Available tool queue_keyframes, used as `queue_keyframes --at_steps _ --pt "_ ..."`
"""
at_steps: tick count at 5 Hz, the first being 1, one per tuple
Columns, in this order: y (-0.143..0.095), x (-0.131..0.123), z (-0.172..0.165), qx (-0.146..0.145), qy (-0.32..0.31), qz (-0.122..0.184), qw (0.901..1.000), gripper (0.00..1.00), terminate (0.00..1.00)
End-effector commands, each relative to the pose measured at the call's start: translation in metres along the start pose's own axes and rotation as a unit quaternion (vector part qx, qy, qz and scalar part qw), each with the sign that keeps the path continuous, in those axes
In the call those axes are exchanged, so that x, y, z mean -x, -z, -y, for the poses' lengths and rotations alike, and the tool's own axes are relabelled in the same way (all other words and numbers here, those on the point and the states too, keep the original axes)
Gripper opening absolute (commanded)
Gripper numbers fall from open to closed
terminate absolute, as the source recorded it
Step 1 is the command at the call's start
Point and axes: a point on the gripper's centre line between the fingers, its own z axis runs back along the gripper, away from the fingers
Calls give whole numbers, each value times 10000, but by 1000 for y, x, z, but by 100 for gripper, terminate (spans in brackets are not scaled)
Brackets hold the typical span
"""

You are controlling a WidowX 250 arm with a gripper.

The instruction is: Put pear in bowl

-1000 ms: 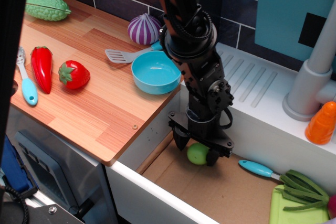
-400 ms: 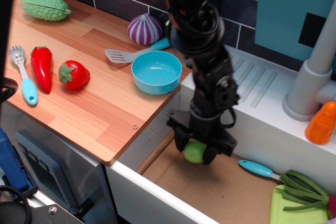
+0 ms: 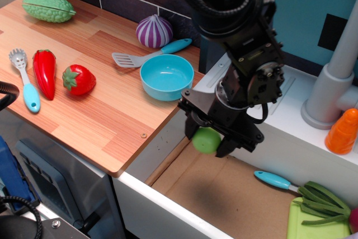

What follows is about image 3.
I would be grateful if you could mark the light green cutting board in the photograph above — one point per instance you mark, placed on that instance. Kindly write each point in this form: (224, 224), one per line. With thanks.
(297, 230)

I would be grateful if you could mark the blue plastic bowl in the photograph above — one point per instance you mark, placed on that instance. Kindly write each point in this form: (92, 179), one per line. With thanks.
(165, 76)

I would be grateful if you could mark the red toy chili pepper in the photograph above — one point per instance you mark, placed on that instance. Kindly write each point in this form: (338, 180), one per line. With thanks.
(44, 66)

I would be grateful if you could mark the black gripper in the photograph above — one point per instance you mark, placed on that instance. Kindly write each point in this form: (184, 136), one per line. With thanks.
(206, 110)

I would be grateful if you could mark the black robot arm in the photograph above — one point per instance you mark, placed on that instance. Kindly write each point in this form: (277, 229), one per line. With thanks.
(242, 28)

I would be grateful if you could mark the teal box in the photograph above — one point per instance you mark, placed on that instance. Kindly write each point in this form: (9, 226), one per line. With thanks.
(311, 29)

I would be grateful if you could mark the grey spatula blue handle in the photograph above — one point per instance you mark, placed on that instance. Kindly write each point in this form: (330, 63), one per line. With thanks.
(133, 61)

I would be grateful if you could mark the green toy bitter gourd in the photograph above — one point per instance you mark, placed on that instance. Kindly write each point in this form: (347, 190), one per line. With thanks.
(56, 11)

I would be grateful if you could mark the pink toy at edge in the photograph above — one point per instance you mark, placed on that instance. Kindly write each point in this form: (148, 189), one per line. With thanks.
(353, 221)

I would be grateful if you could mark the blue handled utensil in sink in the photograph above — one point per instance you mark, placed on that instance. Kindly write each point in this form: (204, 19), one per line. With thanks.
(276, 181)

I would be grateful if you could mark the grey pasta spoon blue handle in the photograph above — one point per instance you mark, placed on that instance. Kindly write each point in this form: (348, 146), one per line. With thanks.
(31, 96)

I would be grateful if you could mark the red toy strawberry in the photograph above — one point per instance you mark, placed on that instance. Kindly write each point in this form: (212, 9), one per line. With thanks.
(78, 80)

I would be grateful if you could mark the green leafy toy vegetable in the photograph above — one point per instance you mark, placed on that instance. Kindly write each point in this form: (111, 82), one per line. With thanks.
(321, 202)

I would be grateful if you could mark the blue clamp lower left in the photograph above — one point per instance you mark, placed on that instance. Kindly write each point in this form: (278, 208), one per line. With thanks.
(15, 181)

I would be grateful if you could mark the grey toy faucet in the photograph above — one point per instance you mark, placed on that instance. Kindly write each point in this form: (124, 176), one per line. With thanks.
(333, 91)

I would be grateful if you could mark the purple striped toy onion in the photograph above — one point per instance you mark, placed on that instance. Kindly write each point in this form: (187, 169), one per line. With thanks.
(154, 31)

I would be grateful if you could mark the orange toy carrot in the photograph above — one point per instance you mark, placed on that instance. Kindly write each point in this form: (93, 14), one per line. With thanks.
(342, 136)

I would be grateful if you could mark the green toy pear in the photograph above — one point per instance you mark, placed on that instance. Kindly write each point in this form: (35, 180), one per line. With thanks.
(206, 140)

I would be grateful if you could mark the grey toy oven door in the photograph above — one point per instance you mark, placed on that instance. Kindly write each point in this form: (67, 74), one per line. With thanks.
(71, 189)

